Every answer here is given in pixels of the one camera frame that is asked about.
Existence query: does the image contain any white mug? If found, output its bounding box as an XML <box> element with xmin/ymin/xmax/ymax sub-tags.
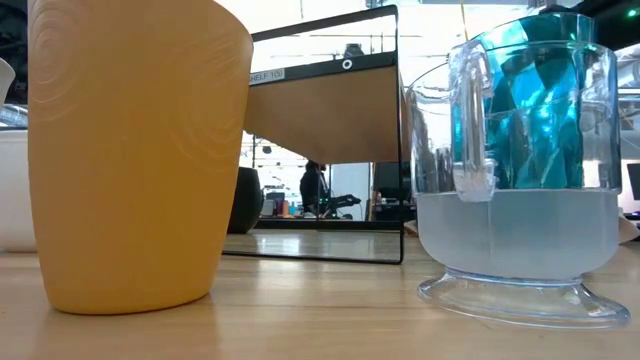
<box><xmin>0</xmin><ymin>128</ymin><xmax>39</xmax><ymax>254</ymax></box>

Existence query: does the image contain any yellow cable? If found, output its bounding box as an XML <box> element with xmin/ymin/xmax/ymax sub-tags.
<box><xmin>458</xmin><ymin>0</ymin><xmax>472</xmax><ymax>42</ymax></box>

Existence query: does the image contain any orange cup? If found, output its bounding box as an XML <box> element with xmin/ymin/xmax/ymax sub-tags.
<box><xmin>27</xmin><ymin>0</ymin><xmax>255</xmax><ymax>316</ymax></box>

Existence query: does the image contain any wooden shelf with black frame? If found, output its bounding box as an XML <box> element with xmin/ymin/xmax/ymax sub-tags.
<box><xmin>222</xmin><ymin>4</ymin><xmax>405</xmax><ymax>265</ymax></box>

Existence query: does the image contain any black perforated computer case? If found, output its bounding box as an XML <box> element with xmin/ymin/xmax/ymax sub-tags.
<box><xmin>373</xmin><ymin>160</ymin><xmax>417</xmax><ymax>222</ymax></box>

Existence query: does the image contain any teal glass tumbler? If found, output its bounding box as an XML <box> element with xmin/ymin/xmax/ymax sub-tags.
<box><xmin>449</xmin><ymin>12</ymin><xmax>599</xmax><ymax>191</ymax></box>

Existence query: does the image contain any person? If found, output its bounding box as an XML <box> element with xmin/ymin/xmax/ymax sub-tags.
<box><xmin>298</xmin><ymin>159</ymin><xmax>332</xmax><ymax>220</ymax></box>

